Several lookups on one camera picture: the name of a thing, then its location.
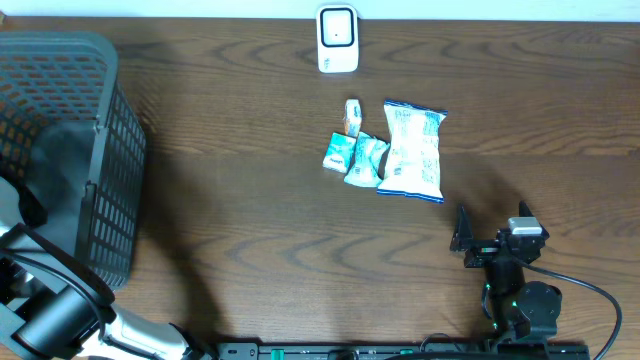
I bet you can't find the teal white packet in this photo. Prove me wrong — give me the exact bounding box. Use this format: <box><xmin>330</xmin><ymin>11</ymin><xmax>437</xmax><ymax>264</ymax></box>
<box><xmin>344</xmin><ymin>132</ymin><xmax>389</xmax><ymax>188</ymax></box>

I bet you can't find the grey plastic basket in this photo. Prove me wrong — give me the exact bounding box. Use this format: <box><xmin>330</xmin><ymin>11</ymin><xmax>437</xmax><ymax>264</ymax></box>
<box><xmin>1</xmin><ymin>32</ymin><xmax>147</xmax><ymax>290</ymax></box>

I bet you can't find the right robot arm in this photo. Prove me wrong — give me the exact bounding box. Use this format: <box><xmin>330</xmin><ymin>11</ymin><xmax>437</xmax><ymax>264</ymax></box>
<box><xmin>450</xmin><ymin>202</ymin><xmax>562</xmax><ymax>347</ymax></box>

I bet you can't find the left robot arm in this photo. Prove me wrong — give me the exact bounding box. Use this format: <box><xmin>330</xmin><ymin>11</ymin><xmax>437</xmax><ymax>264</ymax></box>
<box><xmin>1</xmin><ymin>175</ymin><xmax>218</xmax><ymax>359</ymax></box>

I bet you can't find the orange white small pack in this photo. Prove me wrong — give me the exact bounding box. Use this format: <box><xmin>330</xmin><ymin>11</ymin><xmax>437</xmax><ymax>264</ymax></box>
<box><xmin>343</xmin><ymin>99</ymin><xmax>363</xmax><ymax>138</ymax></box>

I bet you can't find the white blue snack bag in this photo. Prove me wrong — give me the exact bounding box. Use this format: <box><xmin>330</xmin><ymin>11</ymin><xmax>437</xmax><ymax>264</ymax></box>
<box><xmin>377</xmin><ymin>99</ymin><xmax>448</xmax><ymax>204</ymax></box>

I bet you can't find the white barcode scanner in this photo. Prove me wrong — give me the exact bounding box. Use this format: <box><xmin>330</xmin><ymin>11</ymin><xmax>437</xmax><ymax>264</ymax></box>
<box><xmin>316</xmin><ymin>4</ymin><xmax>359</xmax><ymax>73</ymax></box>

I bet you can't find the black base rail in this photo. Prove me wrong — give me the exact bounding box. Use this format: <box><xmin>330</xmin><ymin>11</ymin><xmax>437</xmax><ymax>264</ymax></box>
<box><xmin>216</xmin><ymin>340</ymin><xmax>590</xmax><ymax>360</ymax></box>

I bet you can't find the green white small box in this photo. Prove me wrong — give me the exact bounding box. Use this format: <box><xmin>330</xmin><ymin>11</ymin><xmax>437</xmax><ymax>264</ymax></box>
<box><xmin>322</xmin><ymin>133</ymin><xmax>356</xmax><ymax>173</ymax></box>

